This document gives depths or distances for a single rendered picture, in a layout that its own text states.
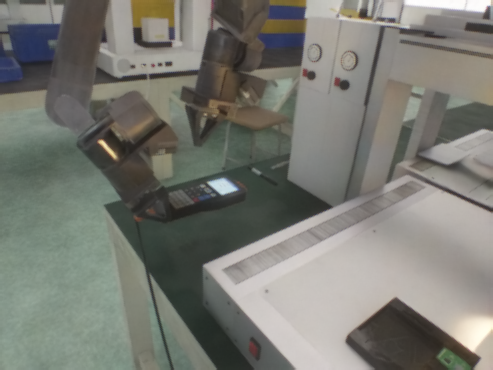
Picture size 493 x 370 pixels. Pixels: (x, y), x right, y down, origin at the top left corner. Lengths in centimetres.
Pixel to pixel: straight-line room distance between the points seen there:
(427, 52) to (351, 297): 45
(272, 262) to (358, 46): 52
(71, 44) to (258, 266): 44
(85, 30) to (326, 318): 53
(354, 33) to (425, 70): 22
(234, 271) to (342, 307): 18
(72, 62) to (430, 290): 65
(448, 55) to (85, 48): 58
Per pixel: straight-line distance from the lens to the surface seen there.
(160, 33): 257
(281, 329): 52
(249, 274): 58
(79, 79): 55
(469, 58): 70
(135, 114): 56
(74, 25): 57
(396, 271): 66
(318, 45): 93
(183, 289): 70
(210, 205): 68
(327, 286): 59
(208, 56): 62
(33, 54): 304
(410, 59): 74
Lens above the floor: 126
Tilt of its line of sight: 29 degrees down
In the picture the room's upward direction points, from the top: 4 degrees clockwise
